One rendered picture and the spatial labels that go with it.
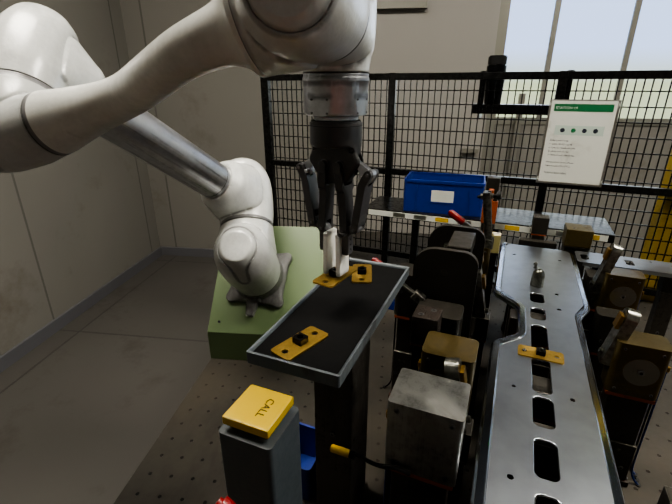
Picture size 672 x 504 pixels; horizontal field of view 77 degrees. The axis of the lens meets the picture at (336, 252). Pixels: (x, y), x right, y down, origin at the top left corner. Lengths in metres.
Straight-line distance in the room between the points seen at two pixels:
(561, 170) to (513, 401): 1.20
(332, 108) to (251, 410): 0.38
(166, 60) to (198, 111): 3.31
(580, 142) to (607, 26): 1.98
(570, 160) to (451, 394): 1.36
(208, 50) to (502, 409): 0.68
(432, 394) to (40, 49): 0.83
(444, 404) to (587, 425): 0.29
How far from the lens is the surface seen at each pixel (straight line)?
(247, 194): 1.19
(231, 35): 0.45
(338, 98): 0.57
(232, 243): 1.12
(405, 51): 3.42
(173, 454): 1.15
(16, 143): 0.81
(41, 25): 0.95
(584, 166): 1.86
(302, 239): 1.38
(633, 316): 0.98
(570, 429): 0.80
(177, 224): 4.15
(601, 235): 1.70
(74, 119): 0.75
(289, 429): 0.53
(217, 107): 3.76
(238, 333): 1.34
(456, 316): 0.87
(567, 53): 3.65
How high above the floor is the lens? 1.50
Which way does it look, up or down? 22 degrees down
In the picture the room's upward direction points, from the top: straight up
